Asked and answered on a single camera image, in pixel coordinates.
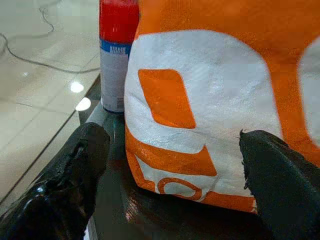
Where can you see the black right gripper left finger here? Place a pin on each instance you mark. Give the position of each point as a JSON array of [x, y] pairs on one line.
[[62, 190]]

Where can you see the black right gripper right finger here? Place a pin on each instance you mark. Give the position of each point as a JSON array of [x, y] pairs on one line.
[[282, 190]]

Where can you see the black glossy table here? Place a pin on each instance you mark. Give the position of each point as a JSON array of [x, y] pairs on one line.
[[120, 207]]

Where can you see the orange and white bag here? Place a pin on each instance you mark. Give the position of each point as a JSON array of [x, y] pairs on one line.
[[215, 82]]

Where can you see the red and white spray can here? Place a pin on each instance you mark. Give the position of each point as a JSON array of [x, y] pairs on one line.
[[115, 62]]

